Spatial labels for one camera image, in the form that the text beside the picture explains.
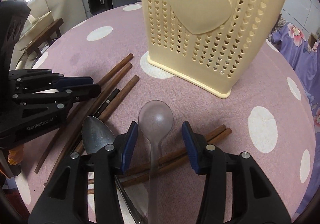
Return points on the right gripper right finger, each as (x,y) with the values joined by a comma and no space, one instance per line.
(254,198)

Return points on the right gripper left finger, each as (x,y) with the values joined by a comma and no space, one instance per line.
(64,198)

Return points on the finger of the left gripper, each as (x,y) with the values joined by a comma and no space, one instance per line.
(72,94)
(43,79)

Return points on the brown wooden chopstick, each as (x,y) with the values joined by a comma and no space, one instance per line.
(114,104)
(104,82)
(215,133)
(71,129)
(220,137)

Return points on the black chopstick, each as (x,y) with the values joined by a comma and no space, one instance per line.
(96,114)

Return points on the metal spoon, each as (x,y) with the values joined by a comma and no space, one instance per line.
(96,135)

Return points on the translucent plastic spoon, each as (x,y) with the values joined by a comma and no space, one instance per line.
(155,122)

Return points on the person's left hand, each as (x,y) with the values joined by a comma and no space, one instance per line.
(16,155)

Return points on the dark wooden chair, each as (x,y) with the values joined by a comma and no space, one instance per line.
(44,36)

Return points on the cream electric pot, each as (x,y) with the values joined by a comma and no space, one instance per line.
(34,26)

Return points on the pink polka dot tablecloth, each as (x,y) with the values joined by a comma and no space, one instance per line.
(268,111)

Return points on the cream plastic utensil holder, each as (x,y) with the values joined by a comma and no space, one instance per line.
(209,43)

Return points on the purple floral cloth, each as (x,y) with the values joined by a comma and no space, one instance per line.
(304,60)

